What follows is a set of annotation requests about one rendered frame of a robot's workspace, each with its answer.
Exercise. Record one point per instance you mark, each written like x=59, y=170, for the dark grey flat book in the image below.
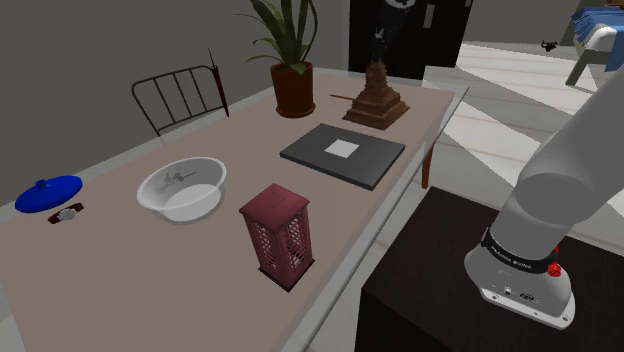
x=360, y=158

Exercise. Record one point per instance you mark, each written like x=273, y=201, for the red lattice tower box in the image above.
x=280, y=234

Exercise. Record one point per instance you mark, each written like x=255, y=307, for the brown tiered tower figure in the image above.
x=378, y=97

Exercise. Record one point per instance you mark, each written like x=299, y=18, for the black cabinet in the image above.
x=419, y=44

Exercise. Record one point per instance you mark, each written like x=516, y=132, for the white bowl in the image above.
x=183, y=190

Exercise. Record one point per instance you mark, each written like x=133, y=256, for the small black floor object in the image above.
x=549, y=46

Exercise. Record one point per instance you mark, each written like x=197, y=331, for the blue lid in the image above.
x=48, y=194

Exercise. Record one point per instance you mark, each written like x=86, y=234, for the black metal chair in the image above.
x=170, y=97

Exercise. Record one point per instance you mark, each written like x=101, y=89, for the dark robot stand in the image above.
x=424, y=273

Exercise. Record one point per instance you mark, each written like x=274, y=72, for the potted green plant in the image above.
x=292, y=88

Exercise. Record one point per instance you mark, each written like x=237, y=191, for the brown thin stick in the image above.
x=341, y=97

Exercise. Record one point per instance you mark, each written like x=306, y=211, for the blue and white armchair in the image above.
x=592, y=39

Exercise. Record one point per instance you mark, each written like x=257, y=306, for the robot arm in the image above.
x=551, y=195

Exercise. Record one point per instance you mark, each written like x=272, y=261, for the beige dining table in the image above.
x=122, y=273

